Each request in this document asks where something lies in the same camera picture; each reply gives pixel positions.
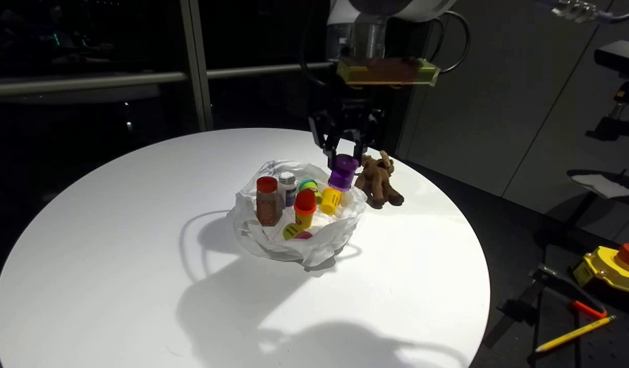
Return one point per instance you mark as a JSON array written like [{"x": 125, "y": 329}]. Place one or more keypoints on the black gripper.
[{"x": 347, "y": 123}]

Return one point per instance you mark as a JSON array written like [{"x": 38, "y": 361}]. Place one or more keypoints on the purple bottle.
[{"x": 344, "y": 171}]

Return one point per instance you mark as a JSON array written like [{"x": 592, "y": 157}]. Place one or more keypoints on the brown moose plush toy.
[{"x": 376, "y": 179}]

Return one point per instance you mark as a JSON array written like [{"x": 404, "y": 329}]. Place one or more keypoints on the green can teal lid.
[{"x": 309, "y": 185}]

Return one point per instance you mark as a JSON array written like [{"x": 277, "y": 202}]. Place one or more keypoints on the yellow can barcode orange lid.
[{"x": 331, "y": 200}]

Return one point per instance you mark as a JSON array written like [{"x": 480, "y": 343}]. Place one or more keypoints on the yellow can wide orange lid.
[{"x": 305, "y": 216}]

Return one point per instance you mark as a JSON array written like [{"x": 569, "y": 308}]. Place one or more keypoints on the spice bottle red cap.
[{"x": 269, "y": 200}]

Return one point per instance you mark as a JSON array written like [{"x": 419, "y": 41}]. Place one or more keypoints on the yellow can purple lid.
[{"x": 297, "y": 231}]

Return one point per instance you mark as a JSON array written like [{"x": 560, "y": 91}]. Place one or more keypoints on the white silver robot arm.
[{"x": 397, "y": 9}]

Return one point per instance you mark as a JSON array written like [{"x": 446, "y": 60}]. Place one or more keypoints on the white plastic bag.
[{"x": 307, "y": 248}]

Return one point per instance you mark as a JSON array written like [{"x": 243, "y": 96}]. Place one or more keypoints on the grey slanted metal pole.
[{"x": 195, "y": 62}]

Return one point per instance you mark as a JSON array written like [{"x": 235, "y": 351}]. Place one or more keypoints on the grey flat plate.
[{"x": 603, "y": 185}]

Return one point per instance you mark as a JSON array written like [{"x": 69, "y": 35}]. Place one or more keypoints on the grey metal railing bar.
[{"x": 91, "y": 82}]

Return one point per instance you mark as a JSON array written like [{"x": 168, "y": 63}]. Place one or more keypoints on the black stand equipment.
[{"x": 622, "y": 82}]

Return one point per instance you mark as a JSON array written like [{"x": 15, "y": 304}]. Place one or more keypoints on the yellow emergency stop button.
[{"x": 612, "y": 266}]

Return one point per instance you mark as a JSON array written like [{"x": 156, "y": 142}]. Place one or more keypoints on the yellow pencil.
[{"x": 573, "y": 334}]

